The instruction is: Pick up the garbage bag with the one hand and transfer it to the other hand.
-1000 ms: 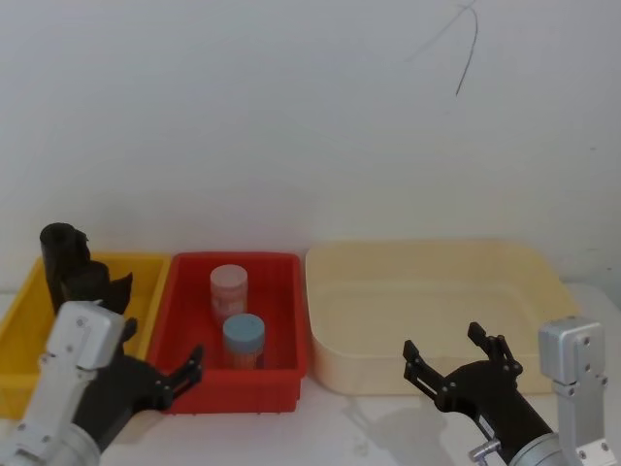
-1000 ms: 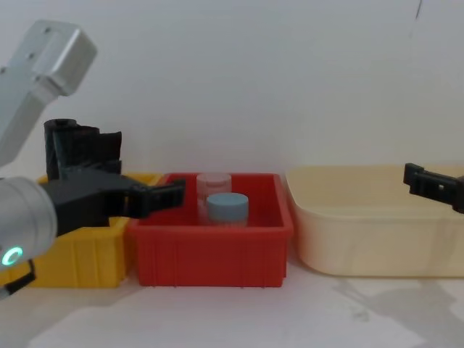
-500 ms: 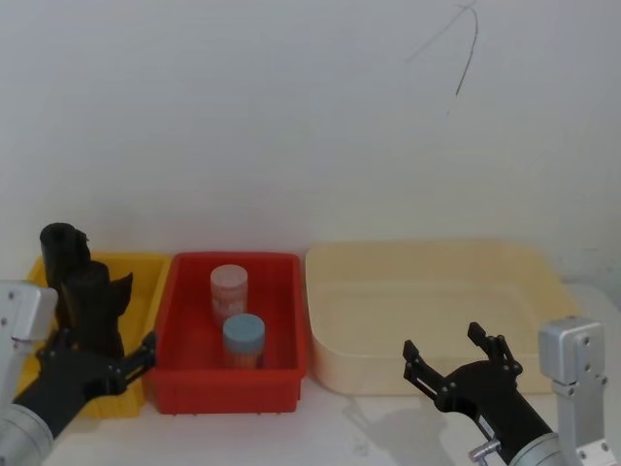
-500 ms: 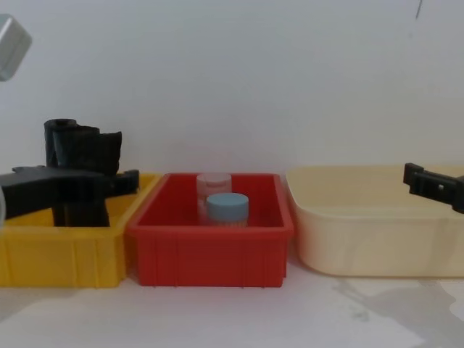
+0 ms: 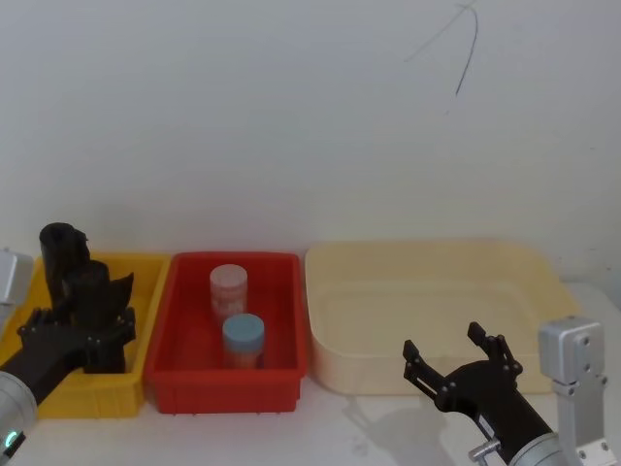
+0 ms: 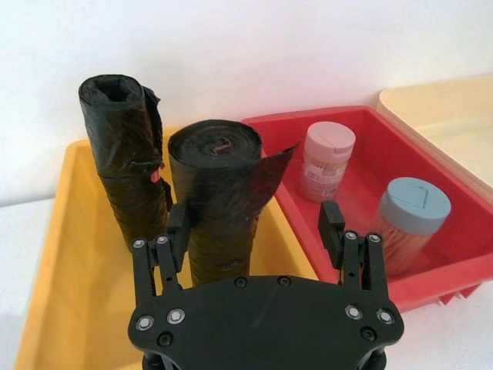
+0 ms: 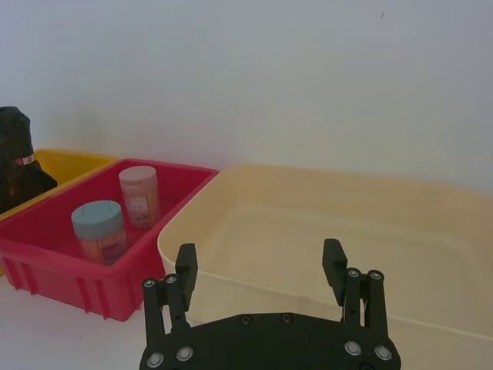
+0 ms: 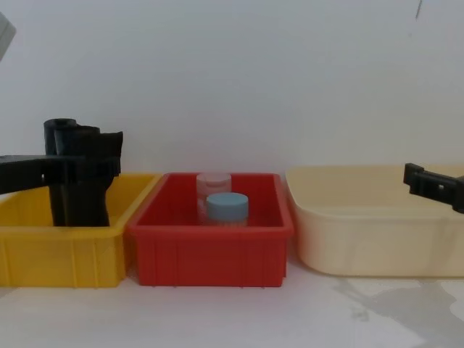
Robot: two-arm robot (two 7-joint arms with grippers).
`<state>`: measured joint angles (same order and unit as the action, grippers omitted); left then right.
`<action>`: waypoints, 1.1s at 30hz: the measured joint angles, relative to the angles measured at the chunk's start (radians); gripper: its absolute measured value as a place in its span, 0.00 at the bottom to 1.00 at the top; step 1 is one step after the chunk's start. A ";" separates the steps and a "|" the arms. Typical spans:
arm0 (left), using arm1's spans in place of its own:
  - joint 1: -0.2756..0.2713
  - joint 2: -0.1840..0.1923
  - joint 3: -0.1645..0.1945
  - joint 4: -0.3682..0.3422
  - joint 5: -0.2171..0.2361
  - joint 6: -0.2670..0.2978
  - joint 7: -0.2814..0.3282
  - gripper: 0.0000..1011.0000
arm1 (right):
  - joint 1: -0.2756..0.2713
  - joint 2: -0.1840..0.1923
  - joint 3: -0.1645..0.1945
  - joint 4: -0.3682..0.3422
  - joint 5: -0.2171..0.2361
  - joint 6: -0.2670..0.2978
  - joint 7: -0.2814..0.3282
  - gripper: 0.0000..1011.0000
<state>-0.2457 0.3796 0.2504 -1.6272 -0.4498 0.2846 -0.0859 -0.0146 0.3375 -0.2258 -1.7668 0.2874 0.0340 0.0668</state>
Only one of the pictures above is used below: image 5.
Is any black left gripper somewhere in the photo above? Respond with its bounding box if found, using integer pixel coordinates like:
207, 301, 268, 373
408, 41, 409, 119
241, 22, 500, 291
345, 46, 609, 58
0, 307, 139, 405

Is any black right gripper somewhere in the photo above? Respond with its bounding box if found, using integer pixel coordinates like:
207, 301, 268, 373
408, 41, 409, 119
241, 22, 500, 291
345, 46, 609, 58
402, 320, 555, 458

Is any tall black roll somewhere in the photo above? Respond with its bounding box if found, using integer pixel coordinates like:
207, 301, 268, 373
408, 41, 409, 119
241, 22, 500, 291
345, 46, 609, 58
39, 221, 89, 312

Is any yellow plastic bin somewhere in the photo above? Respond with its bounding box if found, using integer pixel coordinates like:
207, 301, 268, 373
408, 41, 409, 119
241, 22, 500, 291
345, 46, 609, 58
0, 250, 173, 421

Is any cream plastic tray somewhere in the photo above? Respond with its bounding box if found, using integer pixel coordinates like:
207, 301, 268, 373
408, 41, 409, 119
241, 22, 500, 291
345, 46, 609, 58
304, 238, 584, 398

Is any red plastic bin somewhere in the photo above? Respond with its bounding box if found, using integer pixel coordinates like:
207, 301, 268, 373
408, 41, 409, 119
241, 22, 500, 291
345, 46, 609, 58
143, 250, 309, 416

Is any pink lidded jar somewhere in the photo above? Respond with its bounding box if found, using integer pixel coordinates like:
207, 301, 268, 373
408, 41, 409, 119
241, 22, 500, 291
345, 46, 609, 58
209, 263, 249, 327

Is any blue lidded jar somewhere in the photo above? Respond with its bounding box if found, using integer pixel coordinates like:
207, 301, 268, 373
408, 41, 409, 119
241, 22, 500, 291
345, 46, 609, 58
221, 314, 267, 371

